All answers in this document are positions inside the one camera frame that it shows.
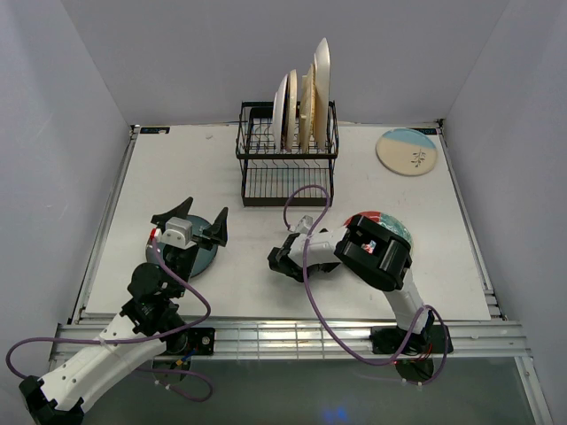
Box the dark teal round plate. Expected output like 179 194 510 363
145 214 218 278

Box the woven bamboo square tray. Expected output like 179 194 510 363
299 63 316 153

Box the white plate green red rim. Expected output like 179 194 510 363
271 75 288 153

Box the cream pink floral plate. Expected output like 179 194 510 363
284 69 298 152

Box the red plate blue flower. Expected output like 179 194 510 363
358 211 414 253

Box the white rectangular plate black rim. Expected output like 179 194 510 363
314 37 330 151

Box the cream plate blue top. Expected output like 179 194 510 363
376 128 439 177

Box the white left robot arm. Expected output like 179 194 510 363
19 197 229 424

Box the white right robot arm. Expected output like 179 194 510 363
268 214 433 355

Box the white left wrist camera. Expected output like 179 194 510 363
150 218 192 250

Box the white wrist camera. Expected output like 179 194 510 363
150 218 192 250
289 215 314 234

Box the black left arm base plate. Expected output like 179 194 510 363
179 328 216 358

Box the black wire dish rack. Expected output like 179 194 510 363
235 101 339 207

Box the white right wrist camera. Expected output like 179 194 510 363
289 215 314 234

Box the aluminium front frame rail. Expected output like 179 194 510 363
50 321 531 362

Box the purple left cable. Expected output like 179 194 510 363
4 238 214 403

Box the purple cable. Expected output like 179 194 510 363
4 238 214 403
283 184 449 387

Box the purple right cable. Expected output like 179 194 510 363
283 184 449 387

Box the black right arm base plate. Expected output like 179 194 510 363
369 325 454 356

